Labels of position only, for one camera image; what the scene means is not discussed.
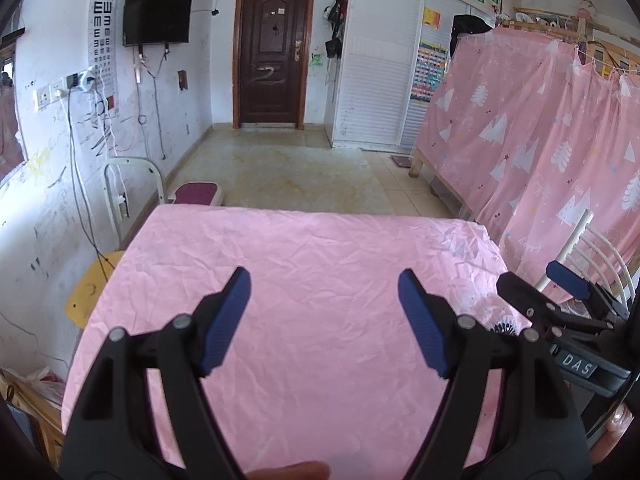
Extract white folding frame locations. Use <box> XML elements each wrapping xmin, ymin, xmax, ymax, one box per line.
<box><xmin>104</xmin><ymin>156</ymin><xmax>168</xmax><ymax>251</ymax></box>

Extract eye chart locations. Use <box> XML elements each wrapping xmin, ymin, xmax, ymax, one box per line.
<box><xmin>87</xmin><ymin>0</ymin><xmax>120</xmax><ymax>111</ymax></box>

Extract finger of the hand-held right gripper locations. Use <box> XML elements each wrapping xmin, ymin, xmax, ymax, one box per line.
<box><xmin>496</xmin><ymin>272</ymin><xmax>616</xmax><ymax>333</ymax></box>
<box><xmin>546</xmin><ymin>261</ymin><xmax>632</xmax><ymax>318</ymax></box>

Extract pink tree print curtain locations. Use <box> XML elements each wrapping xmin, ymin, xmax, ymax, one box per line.
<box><xmin>415</xmin><ymin>27</ymin><xmax>640</xmax><ymax>301</ymax></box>

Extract white power strip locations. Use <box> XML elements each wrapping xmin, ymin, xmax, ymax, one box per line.
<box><xmin>66</xmin><ymin>71</ymin><xmax>98</xmax><ymax>93</ymax></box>

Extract white metal chair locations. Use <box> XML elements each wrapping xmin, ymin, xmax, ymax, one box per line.
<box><xmin>535</xmin><ymin>209</ymin><xmax>640</xmax><ymax>311</ymax></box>

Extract white wall socket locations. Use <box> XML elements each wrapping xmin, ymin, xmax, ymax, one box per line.
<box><xmin>34</xmin><ymin>82</ymin><xmax>66</xmax><ymax>110</ymax></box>

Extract black cable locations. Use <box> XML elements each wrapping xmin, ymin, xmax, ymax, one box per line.
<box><xmin>67</xmin><ymin>92</ymin><xmax>113</xmax><ymax>281</ymax></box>

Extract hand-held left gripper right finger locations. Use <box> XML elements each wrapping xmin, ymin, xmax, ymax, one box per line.
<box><xmin>397</xmin><ymin>268</ymin><xmax>593</xmax><ymax>480</ymax></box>

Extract black wall television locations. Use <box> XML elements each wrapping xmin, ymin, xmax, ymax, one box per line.
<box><xmin>122</xmin><ymin>0</ymin><xmax>194</xmax><ymax>47</ymax></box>

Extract brown door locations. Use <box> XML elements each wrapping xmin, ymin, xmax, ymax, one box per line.
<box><xmin>232</xmin><ymin>0</ymin><xmax>318</xmax><ymax>130</ymax></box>

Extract purple floor scale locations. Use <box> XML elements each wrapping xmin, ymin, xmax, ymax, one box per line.
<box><xmin>167</xmin><ymin>182</ymin><xmax>223</xmax><ymax>206</ymax></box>

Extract white louvered wardrobe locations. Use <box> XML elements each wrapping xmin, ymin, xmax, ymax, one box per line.
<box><xmin>330</xmin><ymin>0</ymin><xmax>453</xmax><ymax>153</ymax></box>

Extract black hanging garment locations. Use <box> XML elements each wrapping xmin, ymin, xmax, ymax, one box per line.
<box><xmin>449</xmin><ymin>14</ymin><xmax>493</xmax><ymax>61</ymax></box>

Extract colourful grid poster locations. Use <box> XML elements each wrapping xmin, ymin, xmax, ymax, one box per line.
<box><xmin>411</xmin><ymin>42</ymin><xmax>448</xmax><ymax>106</ymax></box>

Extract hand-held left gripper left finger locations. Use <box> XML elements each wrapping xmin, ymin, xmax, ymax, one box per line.
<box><xmin>59</xmin><ymin>266</ymin><xmax>252</xmax><ymax>480</ymax></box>

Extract hanging bags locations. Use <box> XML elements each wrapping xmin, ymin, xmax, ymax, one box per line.
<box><xmin>324</xmin><ymin>0</ymin><xmax>350</xmax><ymax>58</ymax></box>

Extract wall mirror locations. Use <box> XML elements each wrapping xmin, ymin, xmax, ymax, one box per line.
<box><xmin>0</xmin><ymin>35</ymin><xmax>26</xmax><ymax>181</ymax></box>

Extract person's left hand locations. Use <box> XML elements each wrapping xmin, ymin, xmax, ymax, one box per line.
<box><xmin>247</xmin><ymin>461</ymin><xmax>331</xmax><ymax>480</ymax></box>

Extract person's right hand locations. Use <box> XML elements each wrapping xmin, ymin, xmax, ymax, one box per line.
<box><xmin>602</xmin><ymin>402</ymin><xmax>638</xmax><ymax>461</ymax></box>

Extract wooden bed frame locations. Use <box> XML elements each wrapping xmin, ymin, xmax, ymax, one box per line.
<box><xmin>409</xmin><ymin>150</ymin><xmax>476</xmax><ymax>221</ymax></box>

